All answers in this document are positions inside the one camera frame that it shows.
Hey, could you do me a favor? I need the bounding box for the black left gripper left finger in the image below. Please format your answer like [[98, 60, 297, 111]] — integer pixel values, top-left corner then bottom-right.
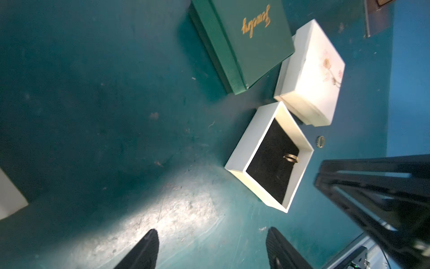
[[115, 229, 160, 269]]

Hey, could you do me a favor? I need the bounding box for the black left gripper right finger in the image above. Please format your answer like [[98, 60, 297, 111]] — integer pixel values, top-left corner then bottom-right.
[[266, 227, 312, 269]]

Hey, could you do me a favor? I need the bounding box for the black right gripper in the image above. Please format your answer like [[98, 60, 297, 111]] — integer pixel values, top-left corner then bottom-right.
[[315, 155, 430, 269]]

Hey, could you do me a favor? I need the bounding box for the white box base black insert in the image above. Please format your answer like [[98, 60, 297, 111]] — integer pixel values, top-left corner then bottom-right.
[[225, 102, 314, 213]]

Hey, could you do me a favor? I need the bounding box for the white flower gift box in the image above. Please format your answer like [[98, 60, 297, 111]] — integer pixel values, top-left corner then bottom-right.
[[274, 19, 346, 127]]

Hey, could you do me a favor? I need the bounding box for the white lotus box lid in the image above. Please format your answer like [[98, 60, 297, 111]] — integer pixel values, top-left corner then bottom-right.
[[0, 170, 29, 220]]

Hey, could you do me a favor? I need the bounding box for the green jewelry box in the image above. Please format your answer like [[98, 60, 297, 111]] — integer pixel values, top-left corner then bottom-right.
[[189, 0, 295, 95]]

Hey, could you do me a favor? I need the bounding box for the front aluminium rail track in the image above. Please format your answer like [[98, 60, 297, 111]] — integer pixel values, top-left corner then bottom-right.
[[323, 234, 400, 269]]

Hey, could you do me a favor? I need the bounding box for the brown tree base plate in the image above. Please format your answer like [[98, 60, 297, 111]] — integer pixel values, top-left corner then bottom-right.
[[363, 0, 395, 38]]

